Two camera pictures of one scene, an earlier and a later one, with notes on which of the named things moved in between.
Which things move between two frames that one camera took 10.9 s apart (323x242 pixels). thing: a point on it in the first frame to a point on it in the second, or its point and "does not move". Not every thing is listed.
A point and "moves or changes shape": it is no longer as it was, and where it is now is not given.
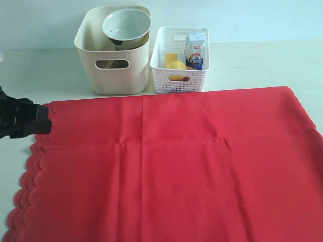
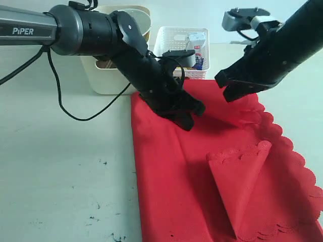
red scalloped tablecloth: [234, 166] moves or changes shape
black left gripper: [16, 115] to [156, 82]
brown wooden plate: [115, 64] does not move
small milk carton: [195, 45] does not move
